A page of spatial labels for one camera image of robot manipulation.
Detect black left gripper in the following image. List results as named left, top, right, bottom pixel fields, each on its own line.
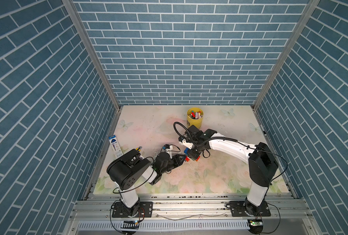
left=159, top=155, right=186, bottom=175

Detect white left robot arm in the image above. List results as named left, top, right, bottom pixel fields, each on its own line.
left=106, top=149, right=186, bottom=218

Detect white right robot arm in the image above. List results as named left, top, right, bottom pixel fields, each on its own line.
left=173, top=122, right=278, bottom=217

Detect markers in cup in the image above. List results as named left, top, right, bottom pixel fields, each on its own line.
left=188, top=110, right=203, bottom=119

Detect yellow cup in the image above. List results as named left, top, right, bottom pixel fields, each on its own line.
left=186, top=107, right=204, bottom=129

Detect white blue pen box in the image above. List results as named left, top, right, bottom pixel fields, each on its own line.
left=108, top=135, right=123, bottom=158

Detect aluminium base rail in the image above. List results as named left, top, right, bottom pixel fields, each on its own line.
left=64, top=195, right=317, bottom=235

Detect aluminium corner post right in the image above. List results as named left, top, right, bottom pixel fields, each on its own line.
left=252, top=0, right=320, bottom=113

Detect aluminium corner post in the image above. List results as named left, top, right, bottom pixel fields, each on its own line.
left=252, top=0, right=320, bottom=113
left=62, top=0, right=121, bottom=112

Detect aluminium corner post left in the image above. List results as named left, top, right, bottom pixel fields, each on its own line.
left=62, top=0, right=121, bottom=112

